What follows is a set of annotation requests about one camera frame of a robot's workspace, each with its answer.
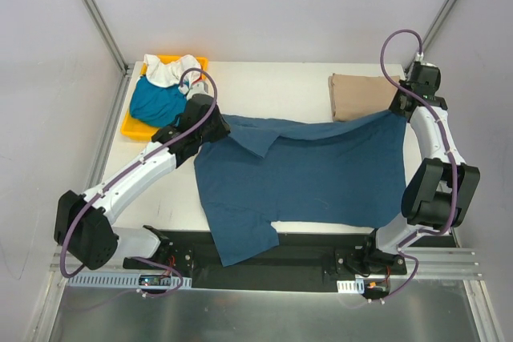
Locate aluminium frame post right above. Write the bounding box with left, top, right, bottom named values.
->
left=404, top=0, right=486, bottom=74

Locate folded beige t-shirt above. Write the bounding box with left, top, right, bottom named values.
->
left=328, top=74, right=398, bottom=122

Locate white t-shirt in tray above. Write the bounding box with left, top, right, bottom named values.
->
left=143, top=54, right=201, bottom=88

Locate grey slotted cable duct right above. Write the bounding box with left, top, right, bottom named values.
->
left=337, top=279, right=365, bottom=295

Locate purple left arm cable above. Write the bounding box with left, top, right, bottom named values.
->
left=59, top=69, right=220, bottom=301

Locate bright blue t-shirt in tray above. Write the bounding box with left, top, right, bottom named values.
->
left=129, top=75, right=187, bottom=128

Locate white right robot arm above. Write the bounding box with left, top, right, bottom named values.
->
left=361, top=58, right=480, bottom=275

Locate aluminium frame post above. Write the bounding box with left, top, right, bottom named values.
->
left=59, top=0, right=133, bottom=74
left=404, top=0, right=486, bottom=74

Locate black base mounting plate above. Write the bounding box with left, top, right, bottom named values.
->
left=122, top=231, right=409, bottom=291

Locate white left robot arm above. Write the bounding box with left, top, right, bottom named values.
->
left=54, top=94, right=230, bottom=270

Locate grey slotted cable duct left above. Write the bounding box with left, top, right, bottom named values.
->
left=67, top=272, right=192, bottom=290

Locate dark blue t-shirt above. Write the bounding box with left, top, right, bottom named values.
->
left=194, top=112, right=406, bottom=267

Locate aluminium front rail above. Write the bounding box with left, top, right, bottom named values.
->
left=49, top=247, right=485, bottom=280

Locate aluminium frame post left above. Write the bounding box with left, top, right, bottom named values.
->
left=59, top=0, right=133, bottom=74

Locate grey slotted cable duct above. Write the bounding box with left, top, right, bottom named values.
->
left=337, top=279, right=365, bottom=295
left=67, top=272, right=192, bottom=290

